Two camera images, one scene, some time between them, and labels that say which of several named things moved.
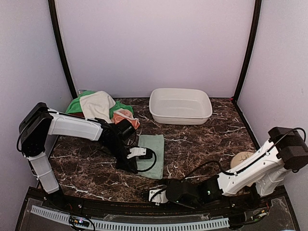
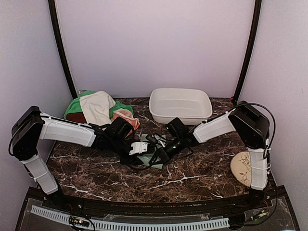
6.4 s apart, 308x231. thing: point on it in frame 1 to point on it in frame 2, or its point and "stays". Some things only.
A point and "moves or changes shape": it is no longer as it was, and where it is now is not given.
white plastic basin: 180,106 stays
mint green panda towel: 157,142 moves or changes shape
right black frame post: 249,47 stays
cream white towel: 97,105 stays
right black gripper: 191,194 to 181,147
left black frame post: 52,6 stays
